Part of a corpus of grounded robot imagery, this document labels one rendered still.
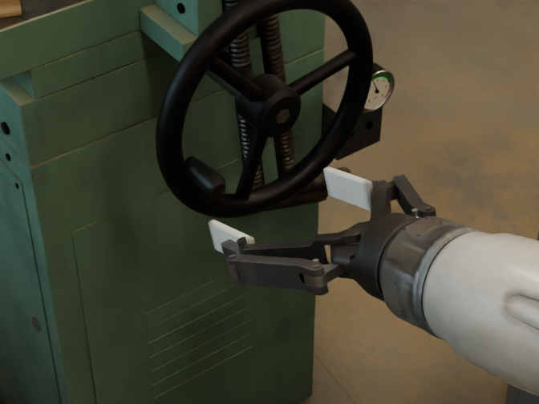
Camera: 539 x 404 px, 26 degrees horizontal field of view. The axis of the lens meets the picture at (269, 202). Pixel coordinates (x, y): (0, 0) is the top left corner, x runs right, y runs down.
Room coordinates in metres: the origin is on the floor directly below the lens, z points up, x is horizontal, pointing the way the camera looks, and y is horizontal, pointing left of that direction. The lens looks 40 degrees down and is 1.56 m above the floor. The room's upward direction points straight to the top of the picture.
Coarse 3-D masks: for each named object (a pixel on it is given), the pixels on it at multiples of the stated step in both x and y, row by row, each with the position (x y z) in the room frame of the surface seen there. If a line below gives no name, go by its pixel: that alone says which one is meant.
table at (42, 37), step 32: (32, 0) 1.13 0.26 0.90; (64, 0) 1.13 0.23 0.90; (96, 0) 1.13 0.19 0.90; (128, 0) 1.16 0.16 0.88; (0, 32) 1.07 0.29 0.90; (32, 32) 1.09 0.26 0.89; (64, 32) 1.11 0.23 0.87; (96, 32) 1.13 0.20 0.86; (128, 32) 1.15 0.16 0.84; (160, 32) 1.12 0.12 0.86; (256, 32) 1.14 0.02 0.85; (0, 64) 1.06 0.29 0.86; (32, 64) 1.08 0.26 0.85
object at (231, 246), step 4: (228, 240) 0.79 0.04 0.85; (232, 240) 0.79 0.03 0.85; (224, 244) 0.78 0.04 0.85; (228, 244) 0.78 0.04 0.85; (232, 244) 0.78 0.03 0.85; (236, 244) 0.78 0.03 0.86; (224, 248) 0.78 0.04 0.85; (228, 248) 0.77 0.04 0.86; (232, 248) 0.77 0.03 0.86; (236, 248) 0.77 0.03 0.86; (224, 252) 0.78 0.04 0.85; (228, 252) 0.77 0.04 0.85; (232, 252) 0.77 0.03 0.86; (236, 252) 0.76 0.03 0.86; (224, 256) 0.78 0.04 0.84; (228, 268) 0.74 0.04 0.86; (232, 268) 0.74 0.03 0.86; (236, 268) 0.74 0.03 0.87; (232, 272) 0.74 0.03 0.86; (236, 272) 0.74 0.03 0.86; (232, 276) 0.73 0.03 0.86; (236, 276) 0.73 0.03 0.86
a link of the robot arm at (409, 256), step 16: (416, 224) 0.70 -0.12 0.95; (432, 224) 0.69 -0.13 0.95; (448, 224) 0.69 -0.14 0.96; (400, 240) 0.68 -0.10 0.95; (416, 240) 0.67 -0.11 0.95; (432, 240) 0.67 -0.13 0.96; (448, 240) 0.66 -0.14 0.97; (400, 256) 0.67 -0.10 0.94; (416, 256) 0.66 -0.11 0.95; (432, 256) 0.65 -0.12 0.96; (384, 272) 0.67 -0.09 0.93; (400, 272) 0.66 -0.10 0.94; (416, 272) 0.64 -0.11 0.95; (384, 288) 0.66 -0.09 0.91; (400, 288) 0.65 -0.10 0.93; (416, 288) 0.64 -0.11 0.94; (400, 304) 0.64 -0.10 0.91; (416, 304) 0.63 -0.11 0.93; (416, 320) 0.63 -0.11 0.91
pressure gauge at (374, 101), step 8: (376, 64) 1.32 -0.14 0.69; (376, 72) 1.30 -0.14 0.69; (384, 72) 1.30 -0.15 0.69; (376, 80) 1.30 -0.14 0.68; (384, 80) 1.31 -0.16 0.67; (392, 80) 1.31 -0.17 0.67; (384, 88) 1.31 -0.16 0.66; (392, 88) 1.31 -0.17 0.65; (368, 96) 1.29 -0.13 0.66; (376, 96) 1.30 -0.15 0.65; (384, 96) 1.31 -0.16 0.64; (368, 104) 1.29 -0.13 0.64; (376, 104) 1.30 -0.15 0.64
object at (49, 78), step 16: (96, 48) 1.13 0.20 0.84; (112, 48) 1.14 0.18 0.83; (128, 48) 1.15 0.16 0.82; (144, 48) 1.17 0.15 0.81; (160, 48) 1.18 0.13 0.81; (48, 64) 1.09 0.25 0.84; (64, 64) 1.10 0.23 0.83; (80, 64) 1.12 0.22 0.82; (96, 64) 1.13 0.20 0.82; (112, 64) 1.14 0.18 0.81; (32, 80) 1.08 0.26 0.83; (48, 80) 1.09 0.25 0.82; (64, 80) 1.10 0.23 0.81; (80, 80) 1.11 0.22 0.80
